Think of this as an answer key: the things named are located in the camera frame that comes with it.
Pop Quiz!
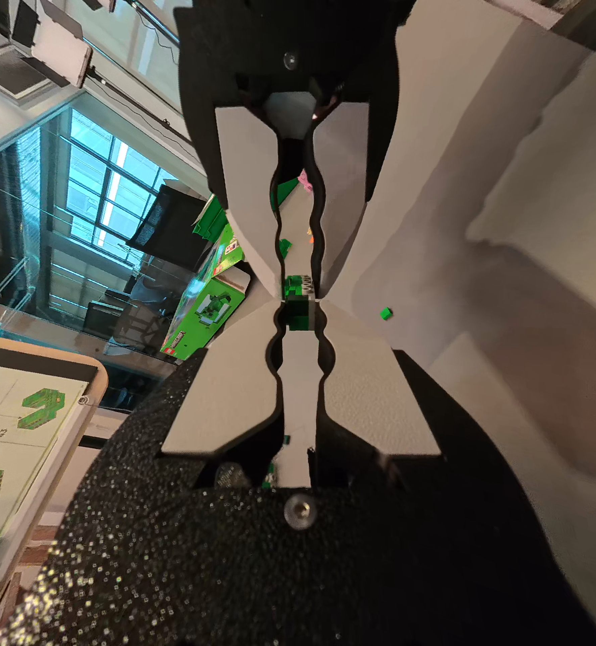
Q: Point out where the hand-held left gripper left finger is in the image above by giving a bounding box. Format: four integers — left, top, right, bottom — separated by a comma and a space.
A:
161, 299, 285, 457

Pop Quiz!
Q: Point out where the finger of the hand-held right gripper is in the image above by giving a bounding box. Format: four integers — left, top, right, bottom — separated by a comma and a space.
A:
215, 103, 288, 299
305, 100, 373, 300

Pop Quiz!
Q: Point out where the black mesh chair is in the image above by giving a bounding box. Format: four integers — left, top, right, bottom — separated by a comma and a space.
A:
126, 184, 209, 271

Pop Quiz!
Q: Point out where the green toy brick box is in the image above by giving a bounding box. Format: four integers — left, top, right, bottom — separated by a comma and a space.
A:
161, 222, 252, 360

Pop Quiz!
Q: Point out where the grey desk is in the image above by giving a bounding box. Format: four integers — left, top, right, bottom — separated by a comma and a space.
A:
212, 0, 596, 646

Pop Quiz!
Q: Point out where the green brick assembly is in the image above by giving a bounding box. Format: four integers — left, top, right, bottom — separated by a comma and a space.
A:
282, 275, 313, 331

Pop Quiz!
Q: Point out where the book stand with white base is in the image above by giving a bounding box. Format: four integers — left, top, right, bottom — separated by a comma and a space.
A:
0, 332, 109, 601

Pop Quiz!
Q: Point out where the open instruction booklet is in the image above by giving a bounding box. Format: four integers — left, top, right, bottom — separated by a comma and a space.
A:
0, 361, 91, 571

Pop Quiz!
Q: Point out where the white flat panel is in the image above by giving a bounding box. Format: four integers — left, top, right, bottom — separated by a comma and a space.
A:
13, 0, 94, 89

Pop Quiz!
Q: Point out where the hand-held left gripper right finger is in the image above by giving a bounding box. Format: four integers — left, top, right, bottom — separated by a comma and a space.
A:
315, 299, 442, 457

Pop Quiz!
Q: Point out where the grey vent grille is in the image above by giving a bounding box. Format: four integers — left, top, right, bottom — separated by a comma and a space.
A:
0, 48, 59, 109

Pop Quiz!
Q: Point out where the grey office chair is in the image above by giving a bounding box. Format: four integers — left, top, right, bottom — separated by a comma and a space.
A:
126, 275, 178, 324

